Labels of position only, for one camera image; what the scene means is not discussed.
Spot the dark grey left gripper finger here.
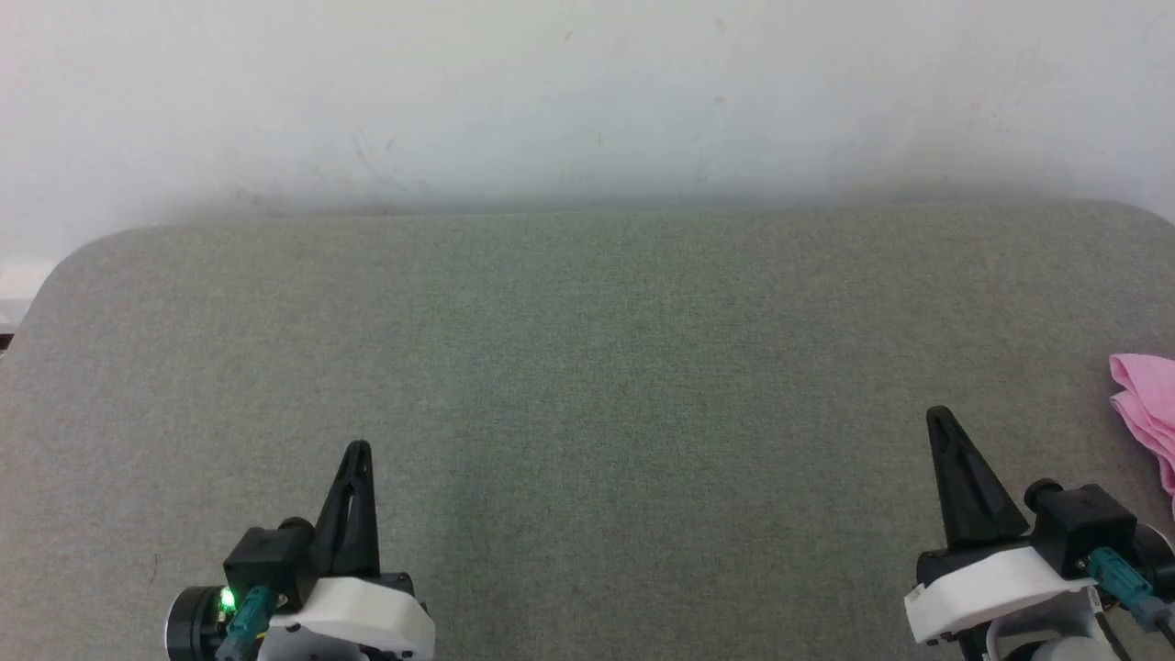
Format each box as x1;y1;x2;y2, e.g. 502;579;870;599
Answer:
312;440;381;579

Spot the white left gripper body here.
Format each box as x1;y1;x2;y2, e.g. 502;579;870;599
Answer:
259;571;438;661

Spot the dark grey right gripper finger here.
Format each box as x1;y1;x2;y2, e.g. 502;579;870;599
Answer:
924;406;1031;552

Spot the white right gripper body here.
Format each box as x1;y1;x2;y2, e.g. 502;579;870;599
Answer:
903;537;1107;661

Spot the pink garment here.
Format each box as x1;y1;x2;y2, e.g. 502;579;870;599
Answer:
1108;353;1175;499

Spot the grey fabric sofa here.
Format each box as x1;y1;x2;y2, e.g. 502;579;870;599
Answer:
0;199;1175;661

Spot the teal left camera cable connector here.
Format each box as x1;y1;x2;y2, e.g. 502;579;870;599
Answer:
214;586;278;661

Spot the teal camera cable connector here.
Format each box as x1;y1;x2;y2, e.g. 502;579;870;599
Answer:
1078;547;1175;636
214;586;278;661

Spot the teal right camera cable connector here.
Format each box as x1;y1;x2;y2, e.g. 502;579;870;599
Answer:
1078;547;1175;636

